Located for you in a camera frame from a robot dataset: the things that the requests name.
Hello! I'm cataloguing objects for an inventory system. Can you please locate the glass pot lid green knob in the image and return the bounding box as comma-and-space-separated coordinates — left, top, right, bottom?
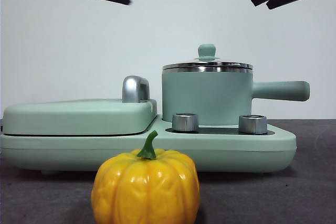
162, 44, 254, 70

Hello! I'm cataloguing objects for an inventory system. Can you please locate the silver grill cover handle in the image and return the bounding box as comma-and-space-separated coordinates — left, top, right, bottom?
122, 76, 151, 103

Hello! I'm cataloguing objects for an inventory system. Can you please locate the mint green breakfast machine base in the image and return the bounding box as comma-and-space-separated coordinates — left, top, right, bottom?
0, 115, 298, 176

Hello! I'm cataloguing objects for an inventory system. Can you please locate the yellow toy pumpkin green stem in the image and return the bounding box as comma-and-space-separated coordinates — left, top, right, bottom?
91, 131, 201, 224

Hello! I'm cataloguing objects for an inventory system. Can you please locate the silver control knob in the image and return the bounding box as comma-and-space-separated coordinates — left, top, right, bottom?
172, 113, 200, 133
238, 115, 268, 134

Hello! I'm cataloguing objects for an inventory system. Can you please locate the mint green pot with handle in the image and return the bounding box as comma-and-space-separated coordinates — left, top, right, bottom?
161, 67, 311, 127

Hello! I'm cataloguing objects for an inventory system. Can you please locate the mint green grill cover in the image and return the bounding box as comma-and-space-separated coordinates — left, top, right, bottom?
3, 99, 159, 137

